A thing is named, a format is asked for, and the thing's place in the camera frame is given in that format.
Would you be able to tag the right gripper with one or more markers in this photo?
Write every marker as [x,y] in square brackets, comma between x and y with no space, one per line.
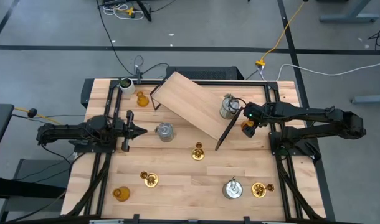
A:
[255,112]

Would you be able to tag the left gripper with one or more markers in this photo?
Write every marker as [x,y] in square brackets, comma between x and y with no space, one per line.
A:
[129,130]

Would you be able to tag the amber ribbed glass vase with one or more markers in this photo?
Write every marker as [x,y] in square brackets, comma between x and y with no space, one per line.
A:
[122,194]
[246,124]
[142,100]

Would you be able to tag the silver tin candle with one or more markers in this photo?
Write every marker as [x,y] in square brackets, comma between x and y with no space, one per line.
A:
[232,189]
[165,132]
[229,109]

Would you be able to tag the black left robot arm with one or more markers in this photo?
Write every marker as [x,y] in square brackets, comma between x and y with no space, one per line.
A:
[68,130]

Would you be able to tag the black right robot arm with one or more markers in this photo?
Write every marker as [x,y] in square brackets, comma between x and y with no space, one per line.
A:
[302,112]

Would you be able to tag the white plant pot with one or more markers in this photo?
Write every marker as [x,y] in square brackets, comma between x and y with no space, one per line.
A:
[126,86]

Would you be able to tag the wooden shelf riser black legs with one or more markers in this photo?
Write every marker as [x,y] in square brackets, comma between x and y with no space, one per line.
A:
[190,102]

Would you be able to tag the black computer tower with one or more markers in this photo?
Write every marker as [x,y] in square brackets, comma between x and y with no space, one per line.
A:
[215,73]

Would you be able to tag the black stand leg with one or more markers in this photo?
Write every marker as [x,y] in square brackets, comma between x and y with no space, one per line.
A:
[144,12]

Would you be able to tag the yellow power plug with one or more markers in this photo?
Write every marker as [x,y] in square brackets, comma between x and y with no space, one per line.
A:
[130,12]

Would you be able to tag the grey desk leg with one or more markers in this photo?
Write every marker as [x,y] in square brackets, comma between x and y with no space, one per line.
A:
[349,18]
[370,99]

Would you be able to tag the black aluminium rig frame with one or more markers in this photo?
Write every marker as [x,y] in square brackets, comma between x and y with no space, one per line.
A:
[255,82]

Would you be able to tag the silver camera bracket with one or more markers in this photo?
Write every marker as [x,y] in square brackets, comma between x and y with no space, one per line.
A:
[106,221]

